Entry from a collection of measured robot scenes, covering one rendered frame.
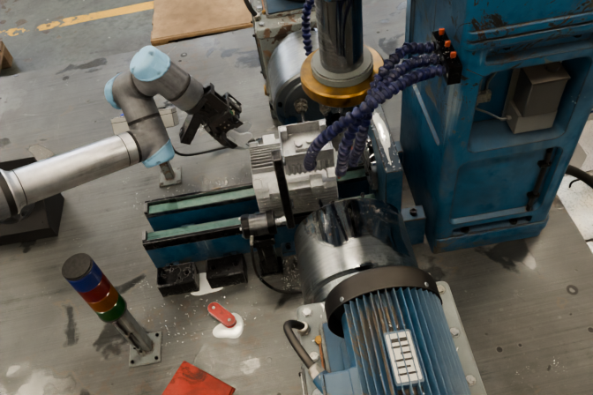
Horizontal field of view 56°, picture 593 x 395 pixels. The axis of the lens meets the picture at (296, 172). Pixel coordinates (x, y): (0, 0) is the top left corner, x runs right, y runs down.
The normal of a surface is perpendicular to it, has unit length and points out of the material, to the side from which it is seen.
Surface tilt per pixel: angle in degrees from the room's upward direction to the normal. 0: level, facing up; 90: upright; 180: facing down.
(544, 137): 3
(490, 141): 3
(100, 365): 0
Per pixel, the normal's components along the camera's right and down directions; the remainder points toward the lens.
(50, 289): -0.11, -0.63
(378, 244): 0.25, -0.65
